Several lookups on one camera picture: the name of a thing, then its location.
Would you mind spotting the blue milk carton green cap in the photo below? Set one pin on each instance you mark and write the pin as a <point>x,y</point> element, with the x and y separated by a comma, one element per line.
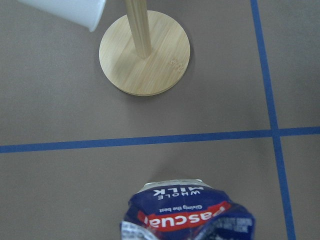
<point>185,209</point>

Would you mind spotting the wooden cup tree stand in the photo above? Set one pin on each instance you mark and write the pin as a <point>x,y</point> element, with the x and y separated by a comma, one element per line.
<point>144,52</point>

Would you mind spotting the white plastic cup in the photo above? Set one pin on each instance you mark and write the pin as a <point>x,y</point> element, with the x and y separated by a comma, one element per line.
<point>86,13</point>

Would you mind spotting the brown paper table cover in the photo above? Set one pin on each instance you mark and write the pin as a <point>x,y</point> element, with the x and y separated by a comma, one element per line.
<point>245,119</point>

